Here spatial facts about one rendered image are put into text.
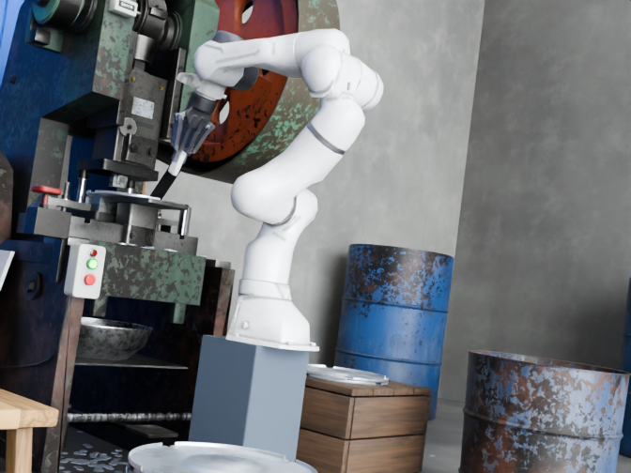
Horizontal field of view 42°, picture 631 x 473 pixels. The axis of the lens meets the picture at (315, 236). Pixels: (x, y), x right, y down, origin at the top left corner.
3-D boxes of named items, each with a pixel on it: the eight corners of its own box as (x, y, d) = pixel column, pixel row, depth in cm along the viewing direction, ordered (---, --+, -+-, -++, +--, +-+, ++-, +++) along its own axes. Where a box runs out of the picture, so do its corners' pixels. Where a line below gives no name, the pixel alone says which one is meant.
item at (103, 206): (142, 220, 252) (144, 205, 252) (99, 211, 242) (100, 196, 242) (127, 219, 259) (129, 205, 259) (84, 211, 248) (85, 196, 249)
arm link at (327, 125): (352, 160, 188) (402, 101, 183) (303, 137, 177) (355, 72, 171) (315, 114, 200) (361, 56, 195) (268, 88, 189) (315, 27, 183)
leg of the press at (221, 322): (227, 479, 245) (267, 181, 251) (195, 481, 237) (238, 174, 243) (78, 418, 311) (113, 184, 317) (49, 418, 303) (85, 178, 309)
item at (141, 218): (183, 251, 233) (190, 204, 234) (142, 244, 223) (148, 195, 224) (136, 247, 251) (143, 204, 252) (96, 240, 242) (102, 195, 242)
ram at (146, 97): (163, 170, 248) (176, 74, 250) (119, 160, 237) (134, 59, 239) (132, 171, 260) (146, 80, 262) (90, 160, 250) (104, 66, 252)
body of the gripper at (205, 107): (199, 96, 219) (186, 128, 222) (223, 104, 225) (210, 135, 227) (186, 86, 224) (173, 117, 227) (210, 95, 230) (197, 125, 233)
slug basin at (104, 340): (170, 365, 247) (175, 331, 248) (66, 360, 224) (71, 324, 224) (112, 349, 271) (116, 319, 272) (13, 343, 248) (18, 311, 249)
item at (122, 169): (158, 189, 253) (161, 172, 253) (100, 176, 239) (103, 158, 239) (130, 189, 264) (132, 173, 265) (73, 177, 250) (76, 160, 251)
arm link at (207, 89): (233, 87, 224) (225, 105, 225) (210, 72, 232) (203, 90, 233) (196, 74, 215) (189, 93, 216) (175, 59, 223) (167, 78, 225)
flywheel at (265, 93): (195, 46, 328) (222, 207, 300) (152, 30, 314) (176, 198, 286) (318, -68, 283) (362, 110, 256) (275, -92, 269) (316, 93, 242)
